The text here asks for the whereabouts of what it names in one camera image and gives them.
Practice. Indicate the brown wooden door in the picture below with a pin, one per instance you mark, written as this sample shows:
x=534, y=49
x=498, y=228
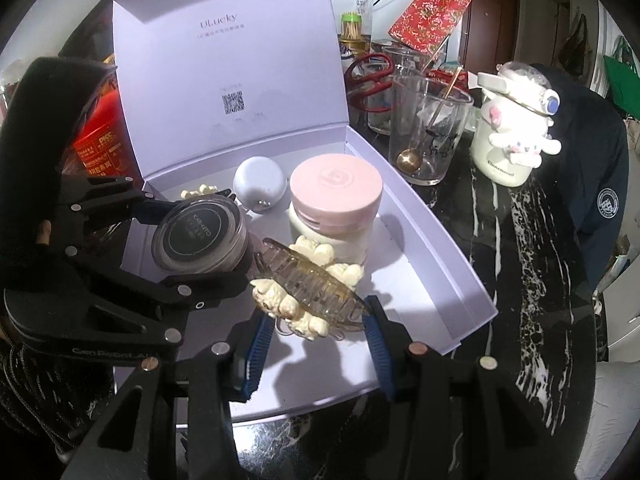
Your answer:
x=492, y=15

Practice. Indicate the red patterned paper bag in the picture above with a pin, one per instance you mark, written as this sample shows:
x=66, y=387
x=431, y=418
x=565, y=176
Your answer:
x=430, y=12

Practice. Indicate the clear glass cup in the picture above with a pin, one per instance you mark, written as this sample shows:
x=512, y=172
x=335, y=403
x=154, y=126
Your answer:
x=435, y=155

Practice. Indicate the cream jar with pink base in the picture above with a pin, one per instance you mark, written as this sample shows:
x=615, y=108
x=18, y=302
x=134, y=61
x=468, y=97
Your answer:
x=325, y=237

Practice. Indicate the red tin can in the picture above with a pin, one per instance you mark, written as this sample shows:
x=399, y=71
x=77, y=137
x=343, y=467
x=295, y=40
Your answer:
x=95, y=150

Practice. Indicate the clear brown flower hair claw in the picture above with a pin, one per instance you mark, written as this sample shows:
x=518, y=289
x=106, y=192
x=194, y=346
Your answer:
x=310, y=285

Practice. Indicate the white dome case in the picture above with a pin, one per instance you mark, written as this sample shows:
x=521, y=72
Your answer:
x=260, y=180

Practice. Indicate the green toothpick jar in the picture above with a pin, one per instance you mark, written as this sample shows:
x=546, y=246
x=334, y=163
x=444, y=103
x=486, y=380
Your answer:
x=350, y=27

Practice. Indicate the green tote bag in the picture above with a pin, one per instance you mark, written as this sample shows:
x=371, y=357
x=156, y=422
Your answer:
x=620, y=80

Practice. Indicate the white cartoon dog mug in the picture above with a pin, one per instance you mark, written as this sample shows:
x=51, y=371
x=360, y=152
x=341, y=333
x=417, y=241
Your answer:
x=512, y=125

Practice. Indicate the clear glass holding scissors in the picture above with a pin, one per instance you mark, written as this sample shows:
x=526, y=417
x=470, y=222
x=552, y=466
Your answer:
x=382, y=107

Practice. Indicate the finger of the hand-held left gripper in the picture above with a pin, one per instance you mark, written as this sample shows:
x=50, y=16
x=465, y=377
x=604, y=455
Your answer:
x=150, y=282
x=110, y=197

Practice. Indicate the gold spoon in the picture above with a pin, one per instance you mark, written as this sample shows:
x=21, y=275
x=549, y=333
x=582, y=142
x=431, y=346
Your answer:
x=411, y=159

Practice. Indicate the clear jar with black lid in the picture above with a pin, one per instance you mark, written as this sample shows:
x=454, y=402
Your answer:
x=197, y=232

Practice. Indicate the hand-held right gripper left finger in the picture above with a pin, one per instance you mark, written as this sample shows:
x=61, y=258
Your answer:
x=252, y=355

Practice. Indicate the person's left hand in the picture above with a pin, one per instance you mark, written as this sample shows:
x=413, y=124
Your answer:
x=46, y=231

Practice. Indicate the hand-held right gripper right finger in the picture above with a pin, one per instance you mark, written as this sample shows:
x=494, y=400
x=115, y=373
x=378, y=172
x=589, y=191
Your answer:
x=380, y=355

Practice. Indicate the pink round compact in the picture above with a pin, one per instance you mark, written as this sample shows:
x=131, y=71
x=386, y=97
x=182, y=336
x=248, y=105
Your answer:
x=335, y=185

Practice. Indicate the lavender gift box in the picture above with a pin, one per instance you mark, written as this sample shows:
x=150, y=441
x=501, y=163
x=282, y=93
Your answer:
x=225, y=35

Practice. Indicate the dark navy jacket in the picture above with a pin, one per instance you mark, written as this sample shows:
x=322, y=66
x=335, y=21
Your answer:
x=595, y=170

